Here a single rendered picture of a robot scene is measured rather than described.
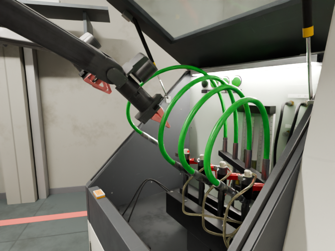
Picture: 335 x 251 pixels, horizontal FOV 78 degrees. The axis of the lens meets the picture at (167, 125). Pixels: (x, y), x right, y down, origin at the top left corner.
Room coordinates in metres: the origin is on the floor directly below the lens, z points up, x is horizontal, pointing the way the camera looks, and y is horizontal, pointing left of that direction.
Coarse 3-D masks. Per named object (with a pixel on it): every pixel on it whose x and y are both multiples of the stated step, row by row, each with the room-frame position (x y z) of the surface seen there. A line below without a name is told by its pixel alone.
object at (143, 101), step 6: (138, 90) 0.61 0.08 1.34; (144, 90) 0.62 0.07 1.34; (132, 96) 0.59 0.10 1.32; (138, 96) 0.60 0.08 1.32; (144, 96) 0.60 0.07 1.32; (150, 96) 0.62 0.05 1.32; (156, 96) 0.64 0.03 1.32; (162, 96) 0.62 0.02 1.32; (132, 102) 0.61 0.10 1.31; (138, 102) 0.60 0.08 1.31; (144, 102) 0.60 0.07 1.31; (150, 102) 0.61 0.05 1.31; (156, 102) 0.62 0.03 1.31; (138, 108) 0.61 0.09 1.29; (144, 108) 0.61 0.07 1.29; (150, 108) 0.60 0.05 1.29; (138, 114) 0.64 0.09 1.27; (144, 114) 0.60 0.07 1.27; (138, 120) 0.61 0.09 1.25
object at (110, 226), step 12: (96, 204) 0.70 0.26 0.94; (108, 204) 0.67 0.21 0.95; (96, 216) 0.71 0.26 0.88; (108, 216) 0.60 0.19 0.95; (120, 216) 0.60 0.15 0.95; (96, 228) 0.71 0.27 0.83; (108, 228) 0.59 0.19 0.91; (120, 228) 0.54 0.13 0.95; (132, 228) 0.55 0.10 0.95; (108, 240) 0.60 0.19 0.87; (120, 240) 0.51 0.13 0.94; (132, 240) 0.49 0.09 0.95
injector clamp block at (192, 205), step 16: (176, 192) 0.70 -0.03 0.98; (192, 192) 0.70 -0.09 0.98; (176, 208) 0.65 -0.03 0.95; (192, 208) 0.60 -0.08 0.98; (208, 208) 0.61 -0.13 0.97; (192, 224) 0.58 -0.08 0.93; (208, 224) 0.53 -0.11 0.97; (240, 224) 0.52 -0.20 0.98; (192, 240) 0.58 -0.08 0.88; (208, 240) 0.53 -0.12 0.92
